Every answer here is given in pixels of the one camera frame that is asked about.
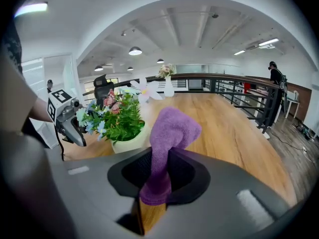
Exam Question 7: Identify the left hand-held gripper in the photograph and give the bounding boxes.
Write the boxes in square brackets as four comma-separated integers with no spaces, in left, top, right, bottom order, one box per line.
[47,89,87,147]

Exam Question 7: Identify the person's black star-print shirt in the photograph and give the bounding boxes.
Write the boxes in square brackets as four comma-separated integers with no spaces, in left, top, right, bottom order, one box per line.
[1,25,24,76]

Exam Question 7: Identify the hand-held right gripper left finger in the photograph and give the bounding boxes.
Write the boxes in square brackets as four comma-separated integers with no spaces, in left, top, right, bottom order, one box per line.
[46,145,153,236]

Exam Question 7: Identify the small white table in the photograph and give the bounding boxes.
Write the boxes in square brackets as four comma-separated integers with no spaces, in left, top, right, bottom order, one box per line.
[285,98,301,119]

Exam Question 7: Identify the small white flower pot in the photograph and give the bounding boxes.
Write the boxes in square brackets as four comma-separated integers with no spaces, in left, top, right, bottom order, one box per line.
[76,77,164,154]

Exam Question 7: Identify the white vase pink flowers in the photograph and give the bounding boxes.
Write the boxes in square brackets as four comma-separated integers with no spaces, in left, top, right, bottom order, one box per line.
[156,63,176,98]

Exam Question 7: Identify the wooden table white legs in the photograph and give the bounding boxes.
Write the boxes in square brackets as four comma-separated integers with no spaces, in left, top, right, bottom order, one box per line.
[63,92,299,235]

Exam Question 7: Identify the purple cloth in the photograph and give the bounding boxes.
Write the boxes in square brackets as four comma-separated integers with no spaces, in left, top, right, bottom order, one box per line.
[139,106,202,206]

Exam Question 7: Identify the black mesh office chair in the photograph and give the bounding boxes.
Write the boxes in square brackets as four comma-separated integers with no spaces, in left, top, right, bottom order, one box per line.
[93,74,115,109]

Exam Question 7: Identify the black metal railing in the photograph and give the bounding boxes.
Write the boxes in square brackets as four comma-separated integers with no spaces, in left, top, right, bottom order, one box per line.
[82,73,286,134]

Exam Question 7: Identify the person's left forearm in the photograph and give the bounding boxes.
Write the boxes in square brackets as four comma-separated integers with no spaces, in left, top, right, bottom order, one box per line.
[28,97,53,123]

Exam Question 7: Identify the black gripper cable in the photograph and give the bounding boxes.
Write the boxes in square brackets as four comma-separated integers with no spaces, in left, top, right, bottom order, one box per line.
[54,125,65,161]

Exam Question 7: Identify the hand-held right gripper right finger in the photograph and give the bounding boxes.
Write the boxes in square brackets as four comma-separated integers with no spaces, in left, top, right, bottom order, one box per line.
[149,147,309,239]

